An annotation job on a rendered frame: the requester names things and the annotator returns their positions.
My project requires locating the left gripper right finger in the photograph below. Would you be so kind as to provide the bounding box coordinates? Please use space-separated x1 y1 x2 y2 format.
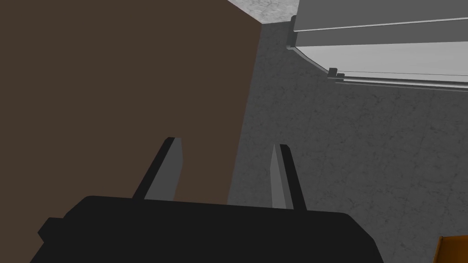
270 144 308 211

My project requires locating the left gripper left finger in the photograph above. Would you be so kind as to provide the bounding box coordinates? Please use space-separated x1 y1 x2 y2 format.
132 137 183 202

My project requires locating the brown cabinet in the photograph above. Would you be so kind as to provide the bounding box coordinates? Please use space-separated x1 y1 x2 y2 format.
0 0 263 263

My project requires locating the grey appliance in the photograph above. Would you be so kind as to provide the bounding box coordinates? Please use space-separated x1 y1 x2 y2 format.
286 0 468 92

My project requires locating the orange box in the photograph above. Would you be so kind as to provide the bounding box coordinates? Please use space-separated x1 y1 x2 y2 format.
433 235 468 263

